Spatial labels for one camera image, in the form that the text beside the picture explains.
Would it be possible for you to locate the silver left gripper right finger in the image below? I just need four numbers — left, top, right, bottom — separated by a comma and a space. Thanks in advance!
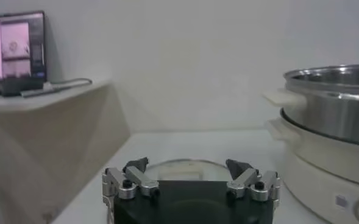
225, 158, 281, 203

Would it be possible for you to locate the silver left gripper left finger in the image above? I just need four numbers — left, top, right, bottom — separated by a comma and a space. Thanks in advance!
102, 156, 161, 201

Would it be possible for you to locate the round glass pot lid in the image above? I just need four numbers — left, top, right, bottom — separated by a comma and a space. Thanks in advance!
144, 158, 232, 183

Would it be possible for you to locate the stainless steel steamer basket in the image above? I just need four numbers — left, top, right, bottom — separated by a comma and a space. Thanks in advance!
261, 63, 359, 149

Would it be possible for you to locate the white rounded side table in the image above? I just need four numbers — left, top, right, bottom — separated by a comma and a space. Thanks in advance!
0, 79, 132, 224

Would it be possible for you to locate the grey usb adapter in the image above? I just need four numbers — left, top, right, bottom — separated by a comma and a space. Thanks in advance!
20, 82, 74, 99

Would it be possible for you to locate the black laptop with lit screen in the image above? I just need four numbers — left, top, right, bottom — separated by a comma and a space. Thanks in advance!
0, 10, 48, 99

